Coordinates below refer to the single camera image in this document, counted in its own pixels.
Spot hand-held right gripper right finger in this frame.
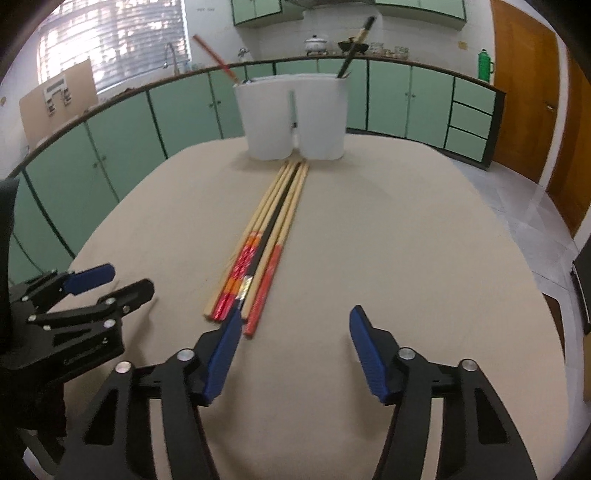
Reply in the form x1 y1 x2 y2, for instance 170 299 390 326
349 305 539 480

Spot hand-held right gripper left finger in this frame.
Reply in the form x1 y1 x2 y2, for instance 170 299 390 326
55 310 244 480

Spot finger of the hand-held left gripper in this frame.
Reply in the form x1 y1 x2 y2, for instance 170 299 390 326
28 278 155 332
9 263 116 315

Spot plain wooden chopstick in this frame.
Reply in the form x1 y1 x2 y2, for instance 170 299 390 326
203 161 291 320
240 161 306 324

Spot wooden chopstick with red end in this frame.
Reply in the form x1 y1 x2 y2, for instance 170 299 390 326
243 161 309 337

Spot white double utensil holder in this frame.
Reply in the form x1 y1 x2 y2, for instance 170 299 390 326
233 72 348 161

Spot black chopstick with light band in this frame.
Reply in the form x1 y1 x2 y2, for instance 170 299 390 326
336 16 376 79

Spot beige tablecloth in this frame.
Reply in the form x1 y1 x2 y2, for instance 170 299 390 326
55 134 583 480

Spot cardboard sheet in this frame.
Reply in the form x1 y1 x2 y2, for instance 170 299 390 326
18 58 99 148

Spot green base cabinet unit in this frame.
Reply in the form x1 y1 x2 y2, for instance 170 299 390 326
0 55 504 296

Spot white printed label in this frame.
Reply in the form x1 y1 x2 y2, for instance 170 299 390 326
43 76 72 114

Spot window blinds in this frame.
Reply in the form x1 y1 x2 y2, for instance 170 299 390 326
37 0 191 95

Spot wooden door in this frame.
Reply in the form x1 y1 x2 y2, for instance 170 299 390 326
489 0 561 183
547 51 591 238

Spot green thermos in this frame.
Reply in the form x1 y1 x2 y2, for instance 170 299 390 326
478 48 495 83

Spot green wall cabinets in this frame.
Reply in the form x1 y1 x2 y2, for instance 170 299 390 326
231 0 467 33

